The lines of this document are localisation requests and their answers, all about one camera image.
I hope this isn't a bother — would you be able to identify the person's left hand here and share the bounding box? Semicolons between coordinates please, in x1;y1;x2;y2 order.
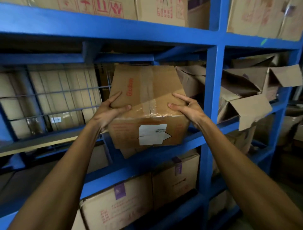
91;91;132;133

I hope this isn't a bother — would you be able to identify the person's right hand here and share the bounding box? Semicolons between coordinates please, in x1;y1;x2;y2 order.
167;92;209;130

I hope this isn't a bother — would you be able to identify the red lettered cardboard box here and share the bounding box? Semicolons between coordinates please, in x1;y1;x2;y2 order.
108;65;191;159

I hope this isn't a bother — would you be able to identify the blue metal shelving rack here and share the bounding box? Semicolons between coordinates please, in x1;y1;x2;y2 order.
0;0;303;230

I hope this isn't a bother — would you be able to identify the row of top-shelf cartons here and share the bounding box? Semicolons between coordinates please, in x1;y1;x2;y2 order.
0;0;303;230

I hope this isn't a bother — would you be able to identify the person's right forearm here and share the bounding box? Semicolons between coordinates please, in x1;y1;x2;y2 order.
196;118;303;230

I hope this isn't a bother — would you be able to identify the person's left forearm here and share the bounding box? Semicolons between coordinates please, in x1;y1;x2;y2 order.
8;123;105;230

